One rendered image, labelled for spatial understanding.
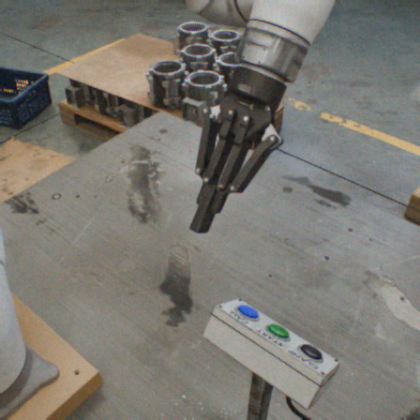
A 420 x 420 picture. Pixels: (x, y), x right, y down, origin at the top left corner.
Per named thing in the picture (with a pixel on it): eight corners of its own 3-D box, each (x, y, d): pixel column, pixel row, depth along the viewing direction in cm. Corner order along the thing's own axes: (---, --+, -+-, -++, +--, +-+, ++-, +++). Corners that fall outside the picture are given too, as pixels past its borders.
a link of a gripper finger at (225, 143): (236, 110, 63) (229, 106, 63) (204, 185, 65) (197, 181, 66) (249, 115, 66) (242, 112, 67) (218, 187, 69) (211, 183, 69)
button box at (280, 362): (325, 393, 61) (342, 360, 60) (307, 412, 55) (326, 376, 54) (225, 325, 69) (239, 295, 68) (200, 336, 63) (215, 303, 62)
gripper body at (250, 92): (224, 57, 62) (199, 122, 64) (277, 76, 58) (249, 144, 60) (249, 72, 68) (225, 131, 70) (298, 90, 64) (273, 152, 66)
